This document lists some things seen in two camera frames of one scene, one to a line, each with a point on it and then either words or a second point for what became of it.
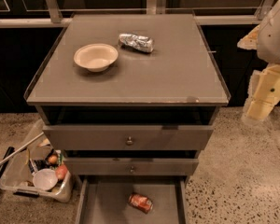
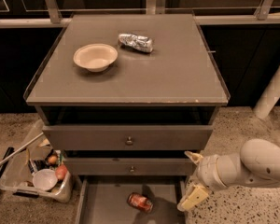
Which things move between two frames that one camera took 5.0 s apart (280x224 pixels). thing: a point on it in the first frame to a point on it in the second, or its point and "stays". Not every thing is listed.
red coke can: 140,203 stays
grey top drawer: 127,137 stays
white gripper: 273,36 to 206,171
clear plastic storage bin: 38,169 stays
